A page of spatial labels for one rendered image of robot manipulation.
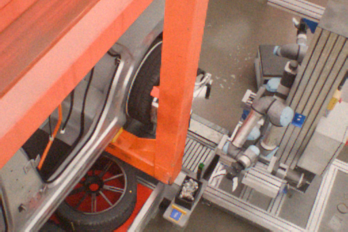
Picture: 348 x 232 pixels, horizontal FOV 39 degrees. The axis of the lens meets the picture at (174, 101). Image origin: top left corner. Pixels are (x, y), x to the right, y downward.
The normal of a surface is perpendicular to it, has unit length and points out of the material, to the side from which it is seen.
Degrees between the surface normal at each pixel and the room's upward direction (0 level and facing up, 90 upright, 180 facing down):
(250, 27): 0
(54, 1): 0
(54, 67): 0
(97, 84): 68
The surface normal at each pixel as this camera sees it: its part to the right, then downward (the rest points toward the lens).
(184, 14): -0.49, 0.68
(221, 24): 0.07, -0.59
